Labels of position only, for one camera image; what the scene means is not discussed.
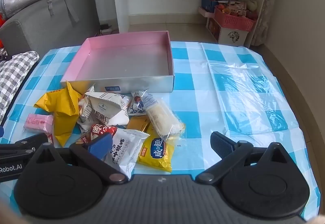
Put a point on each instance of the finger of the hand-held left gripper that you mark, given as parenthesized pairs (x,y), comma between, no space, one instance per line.
(22,143)

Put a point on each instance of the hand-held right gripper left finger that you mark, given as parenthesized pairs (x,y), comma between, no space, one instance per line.
(100,146)

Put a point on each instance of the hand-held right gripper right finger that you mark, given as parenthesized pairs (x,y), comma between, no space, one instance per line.
(223,146)

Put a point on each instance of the red white snack packet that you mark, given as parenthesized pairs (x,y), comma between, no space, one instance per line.
(85,140)
(101,129)

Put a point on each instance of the white packet with cartoon face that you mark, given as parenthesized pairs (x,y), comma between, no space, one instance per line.
(124,150)

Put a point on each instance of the pink snack packet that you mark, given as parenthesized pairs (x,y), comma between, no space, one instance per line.
(38,122)

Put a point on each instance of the small clear snack packet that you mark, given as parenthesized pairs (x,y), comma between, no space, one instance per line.
(50,138)

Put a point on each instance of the large yellow snack packet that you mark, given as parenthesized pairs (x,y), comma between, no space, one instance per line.
(61,112)

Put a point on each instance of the small white blue snack packet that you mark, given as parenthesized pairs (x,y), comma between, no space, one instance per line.
(135,107)

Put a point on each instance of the yellow packet with blue label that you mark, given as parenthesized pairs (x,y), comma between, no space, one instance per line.
(155,155)

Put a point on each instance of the pink cardboard box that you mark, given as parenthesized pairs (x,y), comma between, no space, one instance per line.
(127,61)

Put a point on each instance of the crinkled white snack packet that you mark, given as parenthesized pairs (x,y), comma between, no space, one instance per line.
(85,117)

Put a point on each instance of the white snack packet blue logo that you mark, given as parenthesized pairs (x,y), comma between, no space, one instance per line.
(109,109)

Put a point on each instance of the small orange snack packet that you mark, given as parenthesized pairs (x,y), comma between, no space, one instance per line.
(138,123)

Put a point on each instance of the blue checkered tablecloth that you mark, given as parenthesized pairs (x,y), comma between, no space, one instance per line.
(193,102)

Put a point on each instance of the clear plastic sheet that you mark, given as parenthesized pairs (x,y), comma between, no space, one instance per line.
(248,91)

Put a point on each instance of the grey checkered cloth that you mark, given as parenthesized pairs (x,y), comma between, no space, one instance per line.
(15,79)

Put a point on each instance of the clear wrapped white roll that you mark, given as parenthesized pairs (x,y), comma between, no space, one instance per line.
(162,117)

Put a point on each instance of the white printed storage box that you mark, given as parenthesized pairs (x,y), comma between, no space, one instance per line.
(233,37)

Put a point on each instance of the grey sofa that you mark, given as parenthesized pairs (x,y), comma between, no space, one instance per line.
(38,28)

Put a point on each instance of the power strip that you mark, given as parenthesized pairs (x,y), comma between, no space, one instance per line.
(106,28)

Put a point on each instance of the large pink basket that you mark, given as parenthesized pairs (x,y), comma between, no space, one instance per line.
(233,22)

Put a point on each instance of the printed toy box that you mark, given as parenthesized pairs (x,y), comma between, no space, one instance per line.
(237,8)

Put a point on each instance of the blue box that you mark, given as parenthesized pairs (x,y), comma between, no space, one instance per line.
(208,5)

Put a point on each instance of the pale green plush toy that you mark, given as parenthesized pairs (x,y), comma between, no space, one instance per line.
(247,0)

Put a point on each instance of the white shelf unit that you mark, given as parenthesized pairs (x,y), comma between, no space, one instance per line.
(157,5)

